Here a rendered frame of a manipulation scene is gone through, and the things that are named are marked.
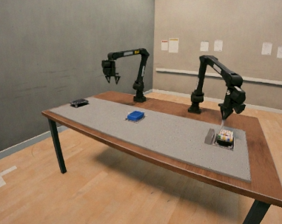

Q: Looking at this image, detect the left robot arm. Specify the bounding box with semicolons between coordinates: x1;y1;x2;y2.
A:
187;55;246;114

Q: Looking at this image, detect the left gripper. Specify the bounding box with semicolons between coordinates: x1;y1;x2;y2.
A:
218;96;234;120

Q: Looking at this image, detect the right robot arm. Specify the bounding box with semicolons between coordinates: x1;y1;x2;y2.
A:
101;48;150;100

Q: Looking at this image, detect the blue grid rack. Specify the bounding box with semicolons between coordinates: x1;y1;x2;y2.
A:
127;111;144;121

